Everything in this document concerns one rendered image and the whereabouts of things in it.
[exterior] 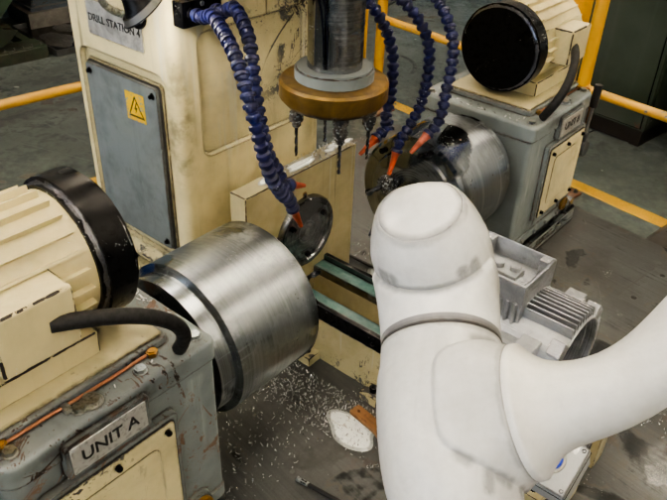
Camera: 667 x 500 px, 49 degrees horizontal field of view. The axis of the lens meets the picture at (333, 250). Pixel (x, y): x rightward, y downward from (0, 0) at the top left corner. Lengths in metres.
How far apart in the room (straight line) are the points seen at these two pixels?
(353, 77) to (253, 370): 0.47
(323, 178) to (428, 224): 0.82
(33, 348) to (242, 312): 0.33
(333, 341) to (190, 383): 0.48
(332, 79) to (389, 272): 0.61
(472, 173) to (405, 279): 0.87
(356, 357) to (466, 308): 0.78
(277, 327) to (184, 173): 0.37
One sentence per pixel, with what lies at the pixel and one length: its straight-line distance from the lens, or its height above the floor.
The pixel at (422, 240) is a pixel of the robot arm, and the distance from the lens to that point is 0.57.
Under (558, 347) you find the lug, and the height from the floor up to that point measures 1.09.
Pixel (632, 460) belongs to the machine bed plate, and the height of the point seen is 0.80.
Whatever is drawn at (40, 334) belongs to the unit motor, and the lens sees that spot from 0.80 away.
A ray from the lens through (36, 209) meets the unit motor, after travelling 0.85.
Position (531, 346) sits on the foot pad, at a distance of 1.10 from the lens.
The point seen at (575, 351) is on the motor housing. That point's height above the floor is 0.98.
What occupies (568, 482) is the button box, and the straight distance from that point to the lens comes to 0.96.
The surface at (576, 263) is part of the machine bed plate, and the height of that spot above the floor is 0.80.
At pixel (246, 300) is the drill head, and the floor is 1.13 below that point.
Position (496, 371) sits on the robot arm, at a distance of 0.54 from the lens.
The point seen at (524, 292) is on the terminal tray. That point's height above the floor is 1.14.
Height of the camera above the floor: 1.77
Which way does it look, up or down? 34 degrees down
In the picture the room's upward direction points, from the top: 2 degrees clockwise
